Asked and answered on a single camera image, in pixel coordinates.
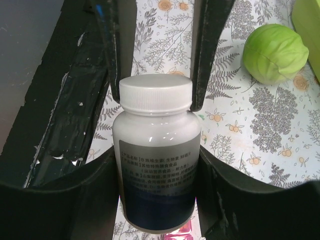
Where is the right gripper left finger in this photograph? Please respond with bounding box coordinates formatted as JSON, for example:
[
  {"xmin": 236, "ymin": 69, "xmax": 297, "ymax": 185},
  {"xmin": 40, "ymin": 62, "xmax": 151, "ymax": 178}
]
[{"xmin": 0, "ymin": 147, "xmax": 119, "ymax": 240}]

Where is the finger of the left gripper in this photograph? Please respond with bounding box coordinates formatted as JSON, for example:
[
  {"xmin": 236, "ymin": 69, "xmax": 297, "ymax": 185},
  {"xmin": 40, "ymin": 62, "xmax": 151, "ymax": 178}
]
[
  {"xmin": 84, "ymin": 0, "xmax": 137, "ymax": 103},
  {"xmin": 190, "ymin": 0, "xmax": 235, "ymax": 112}
]

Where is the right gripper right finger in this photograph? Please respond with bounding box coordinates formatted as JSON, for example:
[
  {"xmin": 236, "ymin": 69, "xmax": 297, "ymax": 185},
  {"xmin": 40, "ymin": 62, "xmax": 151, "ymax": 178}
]
[{"xmin": 195, "ymin": 147, "xmax": 320, "ymax": 240}]

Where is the green plastic basket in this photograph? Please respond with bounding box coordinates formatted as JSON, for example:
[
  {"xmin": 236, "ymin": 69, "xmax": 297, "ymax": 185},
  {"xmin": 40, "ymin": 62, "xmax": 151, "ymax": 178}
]
[{"xmin": 291, "ymin": 0, "xmax": 320, "ymax": 81}]

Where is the green round cabbage toy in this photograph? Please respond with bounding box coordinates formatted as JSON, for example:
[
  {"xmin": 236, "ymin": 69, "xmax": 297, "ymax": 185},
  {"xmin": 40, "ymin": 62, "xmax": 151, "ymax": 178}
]
[{"xmin": 242, "ymin": 23, "xmax": 309, "ymax": 85}]

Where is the white pill bottle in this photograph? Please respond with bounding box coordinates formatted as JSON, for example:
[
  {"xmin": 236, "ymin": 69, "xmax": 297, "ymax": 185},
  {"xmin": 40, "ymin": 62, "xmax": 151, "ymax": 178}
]
[{"xmin": 112, "ymin": 74, "xmax": 201, "ymax": 234}]

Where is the pink weekly pill organizer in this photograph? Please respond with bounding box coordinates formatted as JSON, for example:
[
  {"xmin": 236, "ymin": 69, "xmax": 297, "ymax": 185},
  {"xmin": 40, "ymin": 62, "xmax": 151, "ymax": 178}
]
[{"xmin": 164, "ymin": 220, "xmax": 194, "ymax": 240}]

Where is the floral table mat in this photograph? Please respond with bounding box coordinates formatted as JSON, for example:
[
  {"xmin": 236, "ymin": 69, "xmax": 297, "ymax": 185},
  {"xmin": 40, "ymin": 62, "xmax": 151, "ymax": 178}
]
[{"xmin": 85, "ymin": 0, "xmax": 320, "ymax": 240}]

